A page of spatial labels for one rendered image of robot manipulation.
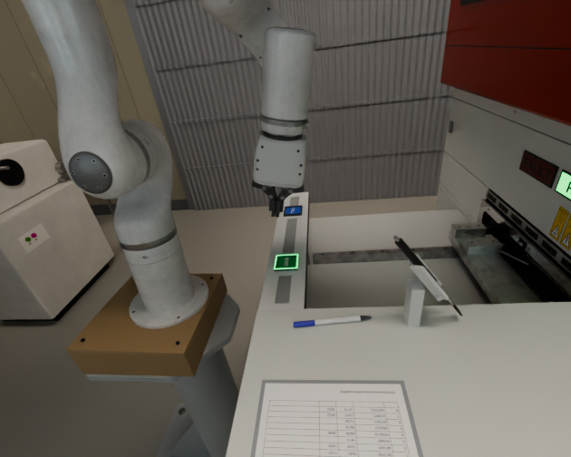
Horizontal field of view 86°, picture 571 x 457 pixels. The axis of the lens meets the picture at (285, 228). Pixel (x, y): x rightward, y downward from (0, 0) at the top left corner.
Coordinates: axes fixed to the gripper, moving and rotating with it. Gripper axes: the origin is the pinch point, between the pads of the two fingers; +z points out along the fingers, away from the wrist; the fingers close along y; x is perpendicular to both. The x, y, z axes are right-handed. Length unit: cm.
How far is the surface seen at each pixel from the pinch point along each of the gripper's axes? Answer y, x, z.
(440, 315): -31.6, 17.5, 8.6
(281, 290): -3.2, 8.8, 15.6
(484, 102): -55, -42, -20
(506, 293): -52, 4, 13
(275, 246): -0.3, -7.6, 15.8
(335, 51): -22, -222, -25
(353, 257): -22.9, -17.0, 23.0
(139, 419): 56, -11, 126
